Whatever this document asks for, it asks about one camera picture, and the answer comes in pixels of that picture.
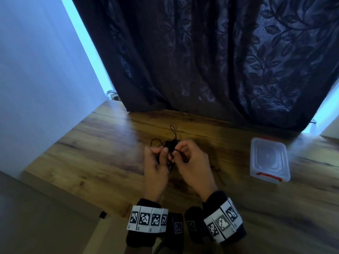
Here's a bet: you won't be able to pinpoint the person's left hand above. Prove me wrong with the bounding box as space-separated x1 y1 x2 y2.
144 145 173 203

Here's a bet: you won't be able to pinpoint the person's right hand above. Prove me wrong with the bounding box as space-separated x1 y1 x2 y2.
169 139 219 203

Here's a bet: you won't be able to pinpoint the black earphones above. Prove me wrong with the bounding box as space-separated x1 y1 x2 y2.
150 125 184 175

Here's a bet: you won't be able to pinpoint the clear plastic box red handle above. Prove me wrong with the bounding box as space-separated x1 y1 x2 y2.
250 137 291 185

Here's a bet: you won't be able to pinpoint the person's left forearm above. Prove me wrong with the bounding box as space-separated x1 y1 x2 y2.
124 244 157 254

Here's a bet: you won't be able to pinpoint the left wristband with marker tags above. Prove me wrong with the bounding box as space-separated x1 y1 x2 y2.
126 199 169 248

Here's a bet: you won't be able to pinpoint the wristband with marker tags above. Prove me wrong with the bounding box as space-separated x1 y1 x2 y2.
202 190 247 244
126 199 169 248

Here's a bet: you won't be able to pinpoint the right wristband with marker tags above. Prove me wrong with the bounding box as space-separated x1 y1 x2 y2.
202 190 247 244

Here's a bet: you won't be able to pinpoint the dark leaf-patterned curtain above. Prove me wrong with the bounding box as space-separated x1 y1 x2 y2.
71 0 339 133

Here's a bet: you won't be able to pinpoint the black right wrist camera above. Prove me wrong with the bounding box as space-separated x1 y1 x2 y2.
184 206 210 244

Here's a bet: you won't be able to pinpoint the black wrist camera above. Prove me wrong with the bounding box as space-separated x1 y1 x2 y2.
165 213 185 254
184 206 210 244

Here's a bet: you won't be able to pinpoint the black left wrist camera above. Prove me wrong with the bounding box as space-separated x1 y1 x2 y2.
165 213 185 254

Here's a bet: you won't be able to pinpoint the white window frame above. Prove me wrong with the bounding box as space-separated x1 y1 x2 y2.
60 0 120 101

